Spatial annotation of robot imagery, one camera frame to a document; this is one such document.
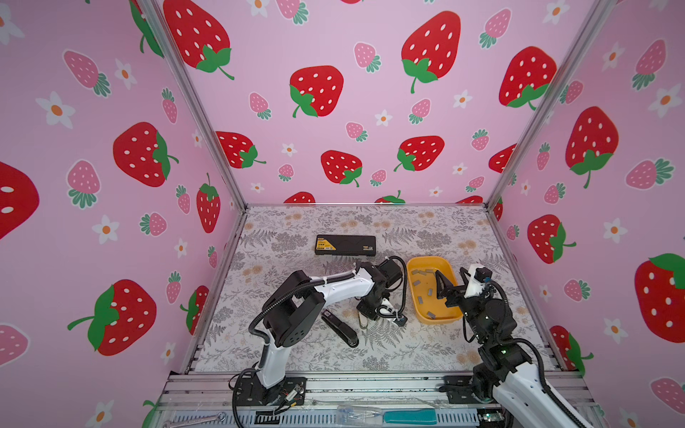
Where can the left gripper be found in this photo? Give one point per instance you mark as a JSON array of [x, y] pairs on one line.
[[371, 312]]

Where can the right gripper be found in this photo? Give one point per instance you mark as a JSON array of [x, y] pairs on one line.
[[443, 293]]

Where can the black stapler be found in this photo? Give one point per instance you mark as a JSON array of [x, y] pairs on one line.
[[341, 329]]

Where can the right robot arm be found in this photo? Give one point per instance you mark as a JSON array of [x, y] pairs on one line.
[[511, 372]]

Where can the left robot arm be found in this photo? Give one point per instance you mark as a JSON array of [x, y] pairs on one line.
[[380, 291]]

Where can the yellow plastic tray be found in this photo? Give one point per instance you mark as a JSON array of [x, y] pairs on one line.
[[432, 264]]

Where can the staple strips in tray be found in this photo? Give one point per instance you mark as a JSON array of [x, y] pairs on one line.
[[422, 285]]

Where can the black tool case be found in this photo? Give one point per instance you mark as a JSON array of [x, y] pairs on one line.
[[345, 245]]

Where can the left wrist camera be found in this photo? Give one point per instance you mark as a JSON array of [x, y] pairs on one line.
[[399, 319]]

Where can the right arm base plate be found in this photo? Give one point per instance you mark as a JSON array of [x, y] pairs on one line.
[[463, 390]]

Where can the teal handled tool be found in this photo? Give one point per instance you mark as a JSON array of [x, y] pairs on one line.
[[416, 417]]

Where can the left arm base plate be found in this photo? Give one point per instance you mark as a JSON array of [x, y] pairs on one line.
[[249, 391]]

